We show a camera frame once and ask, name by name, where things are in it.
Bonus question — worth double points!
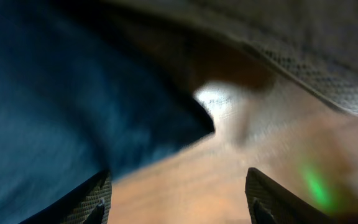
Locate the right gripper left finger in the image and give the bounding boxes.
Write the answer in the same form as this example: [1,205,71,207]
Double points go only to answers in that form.
[21,170,112,224]

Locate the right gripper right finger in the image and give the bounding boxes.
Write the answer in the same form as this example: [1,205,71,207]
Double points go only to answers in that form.
[245,167,334,224]

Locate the navy blue shorts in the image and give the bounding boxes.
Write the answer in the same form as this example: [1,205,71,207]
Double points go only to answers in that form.
[0,0,214,223]

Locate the grey shorts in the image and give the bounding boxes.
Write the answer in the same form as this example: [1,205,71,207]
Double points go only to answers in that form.
[116,0,358,116]

